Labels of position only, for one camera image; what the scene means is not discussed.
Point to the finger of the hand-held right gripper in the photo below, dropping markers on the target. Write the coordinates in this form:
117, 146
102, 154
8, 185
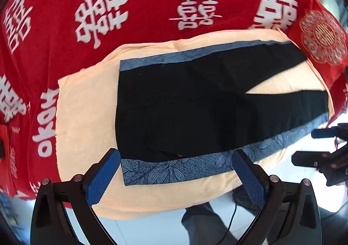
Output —
307, 158
325, 133

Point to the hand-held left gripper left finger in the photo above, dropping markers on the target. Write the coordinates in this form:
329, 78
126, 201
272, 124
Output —
104, 174

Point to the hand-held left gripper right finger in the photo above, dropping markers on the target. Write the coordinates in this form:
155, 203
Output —
248, 177

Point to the black pants with blue stripes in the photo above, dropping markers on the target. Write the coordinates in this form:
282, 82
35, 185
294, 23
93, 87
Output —
195, 114

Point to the cream blanket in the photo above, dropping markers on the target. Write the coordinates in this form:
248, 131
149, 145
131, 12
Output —
81, 114

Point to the person's grey trouser leg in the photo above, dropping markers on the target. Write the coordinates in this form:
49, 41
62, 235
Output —
206, 226

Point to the red cushion with white ornament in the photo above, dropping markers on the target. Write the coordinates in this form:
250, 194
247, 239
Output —
320, 38

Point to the red printed blanket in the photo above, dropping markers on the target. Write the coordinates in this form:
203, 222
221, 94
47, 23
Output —
152, 3

